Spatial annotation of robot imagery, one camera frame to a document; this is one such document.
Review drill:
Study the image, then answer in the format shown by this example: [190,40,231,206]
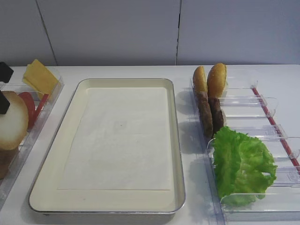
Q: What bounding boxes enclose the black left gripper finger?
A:
[0,62,14,83]
[0,91,10,115]

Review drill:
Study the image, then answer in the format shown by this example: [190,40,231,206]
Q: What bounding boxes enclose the cut bun bottom half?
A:
[0,91,29,150]

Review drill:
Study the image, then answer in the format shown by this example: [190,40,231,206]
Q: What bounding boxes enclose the yellow cheese slices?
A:
[22,59,59,100]

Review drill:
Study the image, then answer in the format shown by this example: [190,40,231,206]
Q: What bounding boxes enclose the red tomato slice thin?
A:
[33,94,49,124]

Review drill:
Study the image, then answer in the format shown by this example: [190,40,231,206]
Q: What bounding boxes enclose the brown meat patty front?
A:
[197,91,213,139]

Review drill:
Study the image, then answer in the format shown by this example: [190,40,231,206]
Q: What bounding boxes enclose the brown meat patty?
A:
[197,91,213,139]
[208,97,224,134]

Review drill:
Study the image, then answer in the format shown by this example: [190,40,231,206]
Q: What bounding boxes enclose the brown meat patty rear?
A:
[208,97,224,134]

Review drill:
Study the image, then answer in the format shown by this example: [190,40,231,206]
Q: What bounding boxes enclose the green lettuce leaf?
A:
[213,127,277,207]

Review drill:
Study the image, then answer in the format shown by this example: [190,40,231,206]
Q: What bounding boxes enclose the clear acrylic rack left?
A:
[0,67,64,207]

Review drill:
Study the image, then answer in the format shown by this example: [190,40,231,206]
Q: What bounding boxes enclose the clear acrylic rack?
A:
[189,66,300,225]
[0,67,64,207]

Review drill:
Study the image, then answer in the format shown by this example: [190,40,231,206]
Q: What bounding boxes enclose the brown bun in left rack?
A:
[0,147,19,179]

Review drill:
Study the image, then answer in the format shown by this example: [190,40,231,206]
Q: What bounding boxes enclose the white paper sheet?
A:
[59,88,172,190]

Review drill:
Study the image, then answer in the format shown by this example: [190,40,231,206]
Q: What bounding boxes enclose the cream metal tray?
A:
[29,78,185,214]

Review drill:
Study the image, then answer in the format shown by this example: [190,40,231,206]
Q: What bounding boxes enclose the sesame bun half left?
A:
[193,66,208,93]

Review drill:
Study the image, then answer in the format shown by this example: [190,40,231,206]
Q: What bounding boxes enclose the sesame bun half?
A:
[193,66,208,93]
[207,63,227,98]

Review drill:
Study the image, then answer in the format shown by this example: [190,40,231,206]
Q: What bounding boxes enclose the sesame bun half right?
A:
[207,63,227,98]

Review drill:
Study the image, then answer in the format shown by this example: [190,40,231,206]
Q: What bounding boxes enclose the clear acrylic rack right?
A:
[189,66,300,225]

